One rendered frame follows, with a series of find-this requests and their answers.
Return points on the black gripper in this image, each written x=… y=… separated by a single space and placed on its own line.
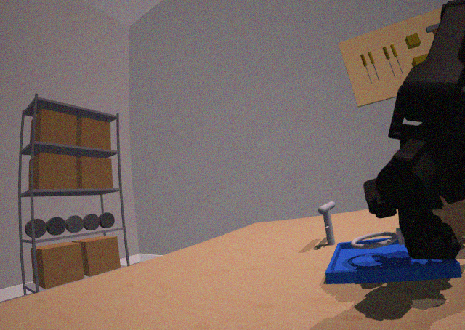
x=426 y=237

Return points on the grey metal ring with small tab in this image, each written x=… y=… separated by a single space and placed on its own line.
x=389 y=241

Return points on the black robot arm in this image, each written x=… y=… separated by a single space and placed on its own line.
x=432 y=93

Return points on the blue tray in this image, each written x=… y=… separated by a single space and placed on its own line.
x=389 y=263

